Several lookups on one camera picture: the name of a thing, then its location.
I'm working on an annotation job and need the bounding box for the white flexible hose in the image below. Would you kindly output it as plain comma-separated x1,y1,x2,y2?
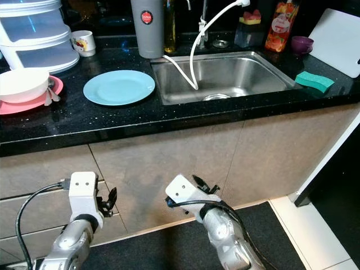
162,0,251,91

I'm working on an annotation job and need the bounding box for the red and yellow sponge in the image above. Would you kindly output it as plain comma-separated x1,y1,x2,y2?
240,10,263,25

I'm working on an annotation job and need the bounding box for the clear sponge holder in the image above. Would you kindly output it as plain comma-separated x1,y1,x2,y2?
235,22,264,48

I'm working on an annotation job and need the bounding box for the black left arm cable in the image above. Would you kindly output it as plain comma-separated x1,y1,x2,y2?
16,179,73,268

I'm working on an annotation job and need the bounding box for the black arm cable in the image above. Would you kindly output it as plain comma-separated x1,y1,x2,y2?
166,198,259,265
16,179,73,268

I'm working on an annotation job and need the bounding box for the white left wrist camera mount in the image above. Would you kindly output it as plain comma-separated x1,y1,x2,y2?
69,172,103,226

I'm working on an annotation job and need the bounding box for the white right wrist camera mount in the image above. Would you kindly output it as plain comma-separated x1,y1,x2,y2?
165,174,214,223

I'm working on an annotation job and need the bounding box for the black floor mat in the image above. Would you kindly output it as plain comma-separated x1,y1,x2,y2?
28,201,307,270

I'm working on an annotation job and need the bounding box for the white cutting board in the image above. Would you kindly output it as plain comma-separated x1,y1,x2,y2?
308,8,360,79

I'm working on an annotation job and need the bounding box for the green sponge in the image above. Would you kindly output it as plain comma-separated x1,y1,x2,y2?
295,71,336,93

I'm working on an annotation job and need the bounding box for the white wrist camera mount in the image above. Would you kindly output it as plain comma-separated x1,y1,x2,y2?
165,174,214,223
69,172,103,226

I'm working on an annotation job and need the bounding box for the stainless steel sink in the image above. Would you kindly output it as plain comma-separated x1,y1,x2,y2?
149,51,303,106

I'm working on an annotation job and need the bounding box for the metal sink drain strainer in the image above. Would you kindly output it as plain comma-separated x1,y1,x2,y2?
202,93,231,102

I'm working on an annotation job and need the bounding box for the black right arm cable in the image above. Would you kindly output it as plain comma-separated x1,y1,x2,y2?
166,198,259,265

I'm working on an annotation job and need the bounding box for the grey water filter canister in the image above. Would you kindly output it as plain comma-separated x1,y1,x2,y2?
130,0,165,59

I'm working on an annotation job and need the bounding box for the white cabinet end panel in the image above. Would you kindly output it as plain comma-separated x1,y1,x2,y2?
290,110,360,206

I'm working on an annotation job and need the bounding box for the yellow oil bottle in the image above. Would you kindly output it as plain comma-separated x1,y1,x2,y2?
163,0,177,55

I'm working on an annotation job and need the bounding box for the beige cabinet drawer front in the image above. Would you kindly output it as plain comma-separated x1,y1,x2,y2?
0,188,74,242
0,145,107,200

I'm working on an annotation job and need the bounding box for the pink plate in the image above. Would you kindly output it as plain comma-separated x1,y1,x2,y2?
0,76,64,116

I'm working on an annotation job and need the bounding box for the chrome sink faucet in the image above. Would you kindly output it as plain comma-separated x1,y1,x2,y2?
198,0,209,44

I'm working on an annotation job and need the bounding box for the chrome filter spout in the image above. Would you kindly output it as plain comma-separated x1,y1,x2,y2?
174,0,192,11

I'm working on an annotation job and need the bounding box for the white tiered food container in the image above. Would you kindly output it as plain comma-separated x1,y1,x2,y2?
0,0,80,75

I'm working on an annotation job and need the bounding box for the peach dish soap bottle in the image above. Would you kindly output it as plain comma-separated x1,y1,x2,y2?
264,0,300,53

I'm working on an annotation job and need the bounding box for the white printed mug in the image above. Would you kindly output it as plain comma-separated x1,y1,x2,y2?
71,30,96,57

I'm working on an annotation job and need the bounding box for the purple cup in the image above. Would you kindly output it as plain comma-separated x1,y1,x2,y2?
291,36,314,55

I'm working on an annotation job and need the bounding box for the light blue plate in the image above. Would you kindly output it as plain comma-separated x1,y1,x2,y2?
83,70,156,106

